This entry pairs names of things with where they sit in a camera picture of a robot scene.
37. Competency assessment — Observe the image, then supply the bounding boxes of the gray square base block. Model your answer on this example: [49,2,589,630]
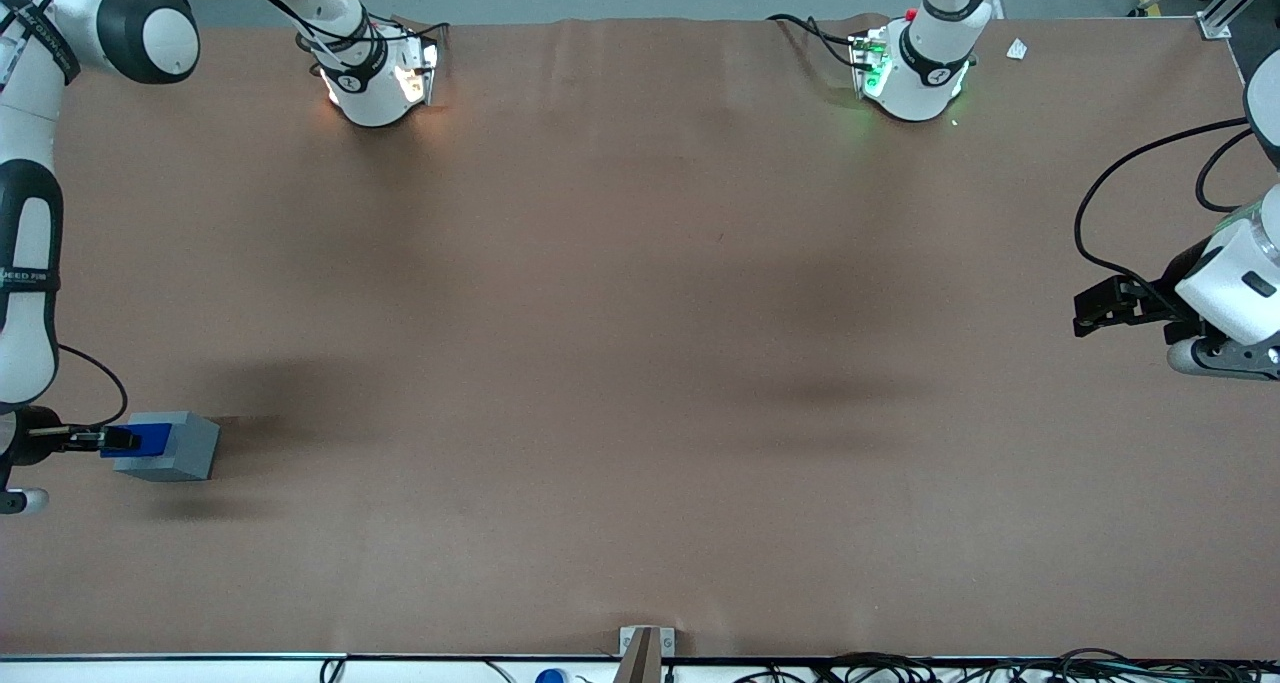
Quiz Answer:
[112,411,221,483]

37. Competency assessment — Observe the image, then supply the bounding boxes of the black arm base cable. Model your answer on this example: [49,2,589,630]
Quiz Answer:
[200,0,451,76]
[766,12,864,71]

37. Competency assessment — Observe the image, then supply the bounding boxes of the tangled black cables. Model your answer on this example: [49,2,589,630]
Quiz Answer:
[735,647,1280,683]

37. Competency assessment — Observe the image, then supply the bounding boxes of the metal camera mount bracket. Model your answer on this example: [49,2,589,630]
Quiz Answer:
[612,625,678,683]

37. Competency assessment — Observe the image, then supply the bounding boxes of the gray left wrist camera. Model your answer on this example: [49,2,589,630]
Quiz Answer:
[1166,337,1280,382]

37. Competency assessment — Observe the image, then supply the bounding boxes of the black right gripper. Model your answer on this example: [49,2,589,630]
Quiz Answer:
[0,405,142,468]

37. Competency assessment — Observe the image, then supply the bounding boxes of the brown table cover sheet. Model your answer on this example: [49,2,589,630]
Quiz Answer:
[0,13,1280,661]

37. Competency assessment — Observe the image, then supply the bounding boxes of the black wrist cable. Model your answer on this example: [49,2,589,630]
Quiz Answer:
[1073,116,1253,314]
[1194,127,1257,215]
[57,344,130,432]

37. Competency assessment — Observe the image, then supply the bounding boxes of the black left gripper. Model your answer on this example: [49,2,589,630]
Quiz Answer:
[1073,235,1217,347]

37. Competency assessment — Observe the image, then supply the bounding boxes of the aluminium frame post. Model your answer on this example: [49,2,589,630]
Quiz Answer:
[1197,0,1280,42]

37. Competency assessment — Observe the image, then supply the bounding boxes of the blue plastic part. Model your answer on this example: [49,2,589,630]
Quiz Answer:
[100,421,172,462]

